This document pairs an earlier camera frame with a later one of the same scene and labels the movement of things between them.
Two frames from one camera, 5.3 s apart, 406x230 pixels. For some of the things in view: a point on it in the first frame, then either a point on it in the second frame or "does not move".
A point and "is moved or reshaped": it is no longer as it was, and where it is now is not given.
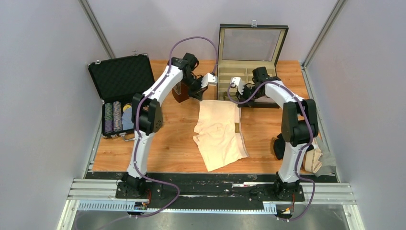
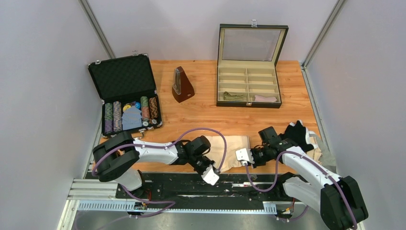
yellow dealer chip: (126, 107) does not move
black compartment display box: (242, 48) does not move
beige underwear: (219, 135) is moved or reshaped
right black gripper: (242, 97) -> (256, 164)
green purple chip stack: (108, 118) does not move
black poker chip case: (117, 80) does not move
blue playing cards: (127, 120) does not move
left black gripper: (198, 93) -> (209, 162)
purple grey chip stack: (117, 116) does not move
